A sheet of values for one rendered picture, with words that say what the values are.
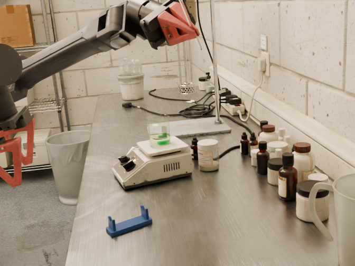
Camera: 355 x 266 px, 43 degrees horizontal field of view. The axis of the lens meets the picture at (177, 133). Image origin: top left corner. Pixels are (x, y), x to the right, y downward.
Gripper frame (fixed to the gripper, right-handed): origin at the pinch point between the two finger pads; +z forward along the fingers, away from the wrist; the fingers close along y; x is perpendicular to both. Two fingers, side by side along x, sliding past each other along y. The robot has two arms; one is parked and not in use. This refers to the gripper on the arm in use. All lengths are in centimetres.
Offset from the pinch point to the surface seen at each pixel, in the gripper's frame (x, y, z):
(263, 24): -52, -55, -53
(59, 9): -91, -41, -272
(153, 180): -44, 17, -22
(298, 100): -57, -35, -19
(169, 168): -43.7, 11.5, -21.1
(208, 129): -70, -16, -49
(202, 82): -103, -51, -111
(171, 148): -40.8, 7.4, -23.4
